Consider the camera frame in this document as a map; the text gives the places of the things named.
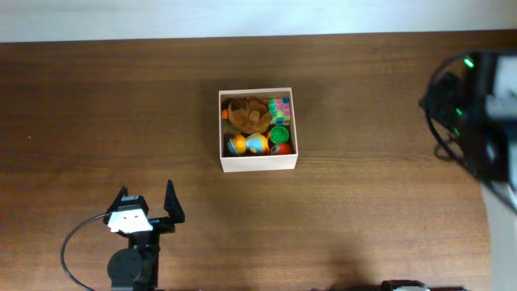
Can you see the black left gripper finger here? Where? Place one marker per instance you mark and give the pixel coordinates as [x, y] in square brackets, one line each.
[118, 200]
[172, 205]

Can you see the blue orange snail toy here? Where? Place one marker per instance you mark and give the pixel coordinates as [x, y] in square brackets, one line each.
[255, 144]

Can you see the brown plush toy animal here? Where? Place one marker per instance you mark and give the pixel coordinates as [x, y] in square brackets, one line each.
[248, 115]

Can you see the red grey toy ball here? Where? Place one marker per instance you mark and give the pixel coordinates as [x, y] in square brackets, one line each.
[281, 149]

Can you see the green lattice ball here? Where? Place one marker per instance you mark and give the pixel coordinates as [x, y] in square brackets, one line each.
[279, 134]

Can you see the colourful puzzle cube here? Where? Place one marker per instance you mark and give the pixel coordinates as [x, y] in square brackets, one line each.
[280, 110]

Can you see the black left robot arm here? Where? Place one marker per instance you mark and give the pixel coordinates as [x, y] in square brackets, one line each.
[136, 266]

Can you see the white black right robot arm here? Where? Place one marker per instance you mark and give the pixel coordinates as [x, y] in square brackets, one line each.
[470, 110]

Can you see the beige open cardboard box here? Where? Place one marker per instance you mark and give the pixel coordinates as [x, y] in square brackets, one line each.
[250, 162]

